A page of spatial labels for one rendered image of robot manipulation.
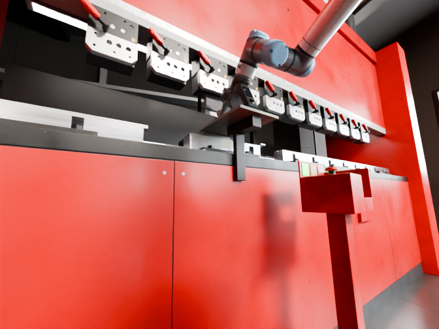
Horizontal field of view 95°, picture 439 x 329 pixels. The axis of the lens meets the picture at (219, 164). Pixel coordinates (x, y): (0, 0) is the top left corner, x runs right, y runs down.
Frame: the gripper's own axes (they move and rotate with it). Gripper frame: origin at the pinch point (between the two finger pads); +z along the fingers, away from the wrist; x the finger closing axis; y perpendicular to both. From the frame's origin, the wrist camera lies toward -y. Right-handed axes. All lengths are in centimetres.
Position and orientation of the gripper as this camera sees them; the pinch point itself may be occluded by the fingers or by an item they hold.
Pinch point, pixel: (227, 126)
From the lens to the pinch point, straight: 85.9
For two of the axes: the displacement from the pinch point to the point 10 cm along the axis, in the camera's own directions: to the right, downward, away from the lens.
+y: -4.4, -5.3, 7.2
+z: -3.5, 8.4, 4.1
